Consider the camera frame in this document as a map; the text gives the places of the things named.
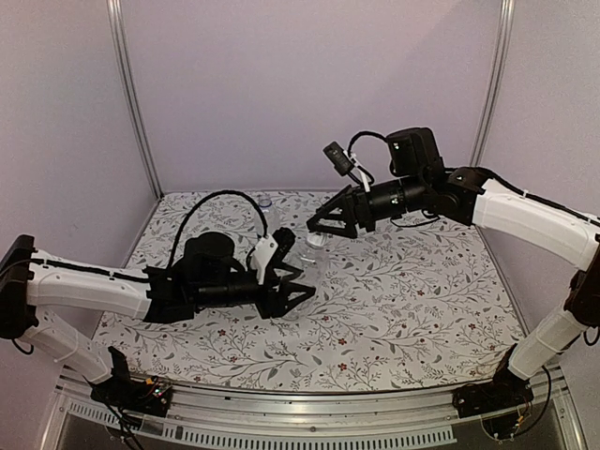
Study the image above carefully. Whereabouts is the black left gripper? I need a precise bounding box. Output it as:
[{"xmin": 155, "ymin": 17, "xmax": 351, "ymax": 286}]
[{"xmin": 193, "ymin": 264, "xmax": 315, "ymax": 320}]

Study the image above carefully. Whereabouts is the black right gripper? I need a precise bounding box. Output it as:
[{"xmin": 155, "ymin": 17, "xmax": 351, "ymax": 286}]
[{"xmin": 307, "ymin": 172, "xmax": 427, "ymax": 238}]

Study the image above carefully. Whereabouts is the clear Pepsi plastic bottle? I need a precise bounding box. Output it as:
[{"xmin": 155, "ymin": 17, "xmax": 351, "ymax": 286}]
[{"xmin": 257, "ymin": 193, "xmax": 280, "ymax": 233}]

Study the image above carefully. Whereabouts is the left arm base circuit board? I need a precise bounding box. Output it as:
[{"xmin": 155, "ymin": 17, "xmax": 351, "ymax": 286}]
[{"xmin": 90, "ymin": 346, "xmax": 173, "ymax": 417}]

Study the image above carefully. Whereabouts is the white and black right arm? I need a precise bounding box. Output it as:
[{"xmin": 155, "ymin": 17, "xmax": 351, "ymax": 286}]
[{"xmin": 307, "ymin": 127, "xmax": 599, "ymax": 409}]

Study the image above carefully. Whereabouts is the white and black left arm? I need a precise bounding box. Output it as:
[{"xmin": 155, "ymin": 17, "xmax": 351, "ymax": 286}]
[{"xmin": 1, "ymin": 228, "xmax": 316, "ymax": 407}]

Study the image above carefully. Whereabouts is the floral patterned table mat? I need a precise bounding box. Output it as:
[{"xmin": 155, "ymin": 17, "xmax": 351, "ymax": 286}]
[{"xmin": 94, "ymin": 213, "xmax": 523, "ymax": 392}]

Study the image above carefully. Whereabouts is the left wrist camera on white mount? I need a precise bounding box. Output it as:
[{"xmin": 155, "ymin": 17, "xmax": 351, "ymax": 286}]
[{"xmin": 248, "ymin": 227, "xmax": 296, "ymax": 285}]

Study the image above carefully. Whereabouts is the wrist camera on white mount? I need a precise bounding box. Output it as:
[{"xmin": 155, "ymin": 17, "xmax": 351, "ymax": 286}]
[
  {"xmin": 248, "ymin": 227, "xmax": 296, "ymax": 285},
  {"xmin": 322, "ymin": 142, "xmax": 374, "ymax": 192}
]

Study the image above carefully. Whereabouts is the right wrist camera on white mount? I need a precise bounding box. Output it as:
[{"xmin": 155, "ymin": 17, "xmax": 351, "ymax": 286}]
[{"xmin": 322, "ymin": 142, "xmax": 374, "ymax": 192}]

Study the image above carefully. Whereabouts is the black braided right camera cable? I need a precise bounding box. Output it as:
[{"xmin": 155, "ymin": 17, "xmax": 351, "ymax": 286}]
[{"xmin": 347, "ymin": 130, "xmax": 390, "ymax": 184}]

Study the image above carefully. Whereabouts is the black braided camera cable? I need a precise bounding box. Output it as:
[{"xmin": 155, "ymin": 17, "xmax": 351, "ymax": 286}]
[
  {"xmin": 347, "ymin": 130, "xmax": 390, "ymax": 184},
  {"xmin": 167, "ymin": 188, "xmax": 272, "ymax": 273}
]

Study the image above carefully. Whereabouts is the black braided left camera cable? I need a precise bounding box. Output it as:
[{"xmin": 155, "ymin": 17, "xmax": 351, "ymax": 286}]
[{"xmin": 167, "ymin": 188, "xmax": 272, "ymax": 273}]

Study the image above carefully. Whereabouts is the aluminium front frame rail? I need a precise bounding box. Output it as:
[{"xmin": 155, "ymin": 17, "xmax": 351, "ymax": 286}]
[{"xmin": 40, "ymin": 366, "xmax": 590, "ymax": 449}]

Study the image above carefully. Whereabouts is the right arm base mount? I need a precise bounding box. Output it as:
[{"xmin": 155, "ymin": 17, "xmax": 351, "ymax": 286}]
[{"xmin": 452, "ymin": 345, "xmax": 533, "ymax": 441}]

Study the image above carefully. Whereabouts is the aluminium corner post right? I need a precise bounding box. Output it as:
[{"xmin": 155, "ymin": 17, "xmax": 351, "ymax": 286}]
[{"xmin": 470, "ymin": 0, "xmax": 516, "ymax": 166}]

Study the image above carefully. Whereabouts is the aluminium corner post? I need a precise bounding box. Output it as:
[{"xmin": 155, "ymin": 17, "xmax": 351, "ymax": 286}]
[
  {"xmin": 470, "ymin": 0, "xmax": 516, "ymax": 166},
  {"xmin": 106, "ymin": 0, "xmax": 164, "ymax": 201}
]

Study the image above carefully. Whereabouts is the aluminium corner post left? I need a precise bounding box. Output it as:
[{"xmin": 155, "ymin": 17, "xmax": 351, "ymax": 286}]
[{"xmin": 106, "ymin": 0, "xmax": 164, "ymax": 201}]

